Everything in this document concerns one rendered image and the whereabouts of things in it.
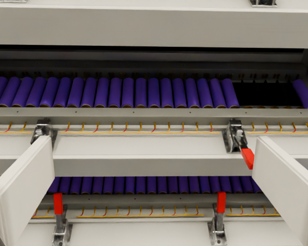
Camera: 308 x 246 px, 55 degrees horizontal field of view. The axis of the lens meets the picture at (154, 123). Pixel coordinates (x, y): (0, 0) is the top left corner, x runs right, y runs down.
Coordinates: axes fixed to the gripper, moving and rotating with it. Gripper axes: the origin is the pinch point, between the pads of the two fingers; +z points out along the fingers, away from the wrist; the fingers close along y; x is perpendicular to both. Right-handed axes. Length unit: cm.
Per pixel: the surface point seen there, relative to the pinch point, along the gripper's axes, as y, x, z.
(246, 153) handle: 11.9, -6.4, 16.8
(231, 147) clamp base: 11.3, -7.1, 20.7
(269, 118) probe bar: 17.7, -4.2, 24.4
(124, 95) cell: -3.5, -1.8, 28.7
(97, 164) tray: -7.0, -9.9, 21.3
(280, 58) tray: 23.3, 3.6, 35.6
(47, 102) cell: -15.0, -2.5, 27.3
